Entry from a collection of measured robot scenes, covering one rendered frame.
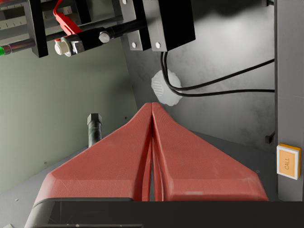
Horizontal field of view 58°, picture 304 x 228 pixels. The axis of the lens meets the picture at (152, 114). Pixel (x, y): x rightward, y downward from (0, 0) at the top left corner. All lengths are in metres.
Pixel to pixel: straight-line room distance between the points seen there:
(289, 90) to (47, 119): 0.55
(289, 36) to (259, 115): 0.25
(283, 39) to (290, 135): 0.14
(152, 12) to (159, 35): 0.04
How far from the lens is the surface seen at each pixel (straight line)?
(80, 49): 0.39
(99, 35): 0.43
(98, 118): 0.41
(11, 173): 0.74
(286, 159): 0.46
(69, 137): 0.77
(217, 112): 0.66
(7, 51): 0.59
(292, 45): 0.40
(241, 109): 0.62
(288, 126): 0.44
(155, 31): 0.48
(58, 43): 0.41
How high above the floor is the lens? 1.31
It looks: 35 degrees down
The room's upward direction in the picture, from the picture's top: 121 degrees counter-clockwise
